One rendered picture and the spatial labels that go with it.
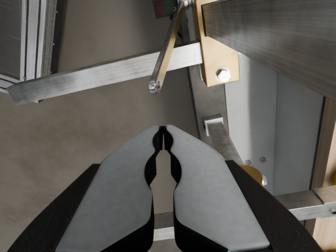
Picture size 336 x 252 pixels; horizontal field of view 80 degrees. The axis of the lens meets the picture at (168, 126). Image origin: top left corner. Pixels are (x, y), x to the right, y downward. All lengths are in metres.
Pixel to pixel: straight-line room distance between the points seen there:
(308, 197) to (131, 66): 0.34
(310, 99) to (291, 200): 0.23
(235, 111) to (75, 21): 0.94
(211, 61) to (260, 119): 0.40
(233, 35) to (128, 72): 0.19
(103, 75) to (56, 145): 1.30
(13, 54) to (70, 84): 0.85
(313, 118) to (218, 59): 0.29
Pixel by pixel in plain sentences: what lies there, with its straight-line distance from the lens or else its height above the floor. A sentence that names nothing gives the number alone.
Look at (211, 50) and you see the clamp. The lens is 0.31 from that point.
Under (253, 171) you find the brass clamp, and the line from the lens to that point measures 0.33.
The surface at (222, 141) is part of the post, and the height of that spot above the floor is 0.81.
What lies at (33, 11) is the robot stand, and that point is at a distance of 1.08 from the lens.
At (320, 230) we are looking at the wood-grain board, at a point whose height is 0.90.
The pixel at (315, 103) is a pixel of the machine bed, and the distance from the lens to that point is 0.52.
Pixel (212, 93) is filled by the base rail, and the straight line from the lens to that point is 0.51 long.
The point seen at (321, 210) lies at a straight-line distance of 0.41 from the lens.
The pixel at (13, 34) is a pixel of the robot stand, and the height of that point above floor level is 0.21.
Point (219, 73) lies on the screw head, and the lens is 0.30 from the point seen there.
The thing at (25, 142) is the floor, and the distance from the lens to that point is 1.70.
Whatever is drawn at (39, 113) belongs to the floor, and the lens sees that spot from 1.52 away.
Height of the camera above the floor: 1.17
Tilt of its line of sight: 61 degrees down
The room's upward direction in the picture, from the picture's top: 179 degrees clockwise
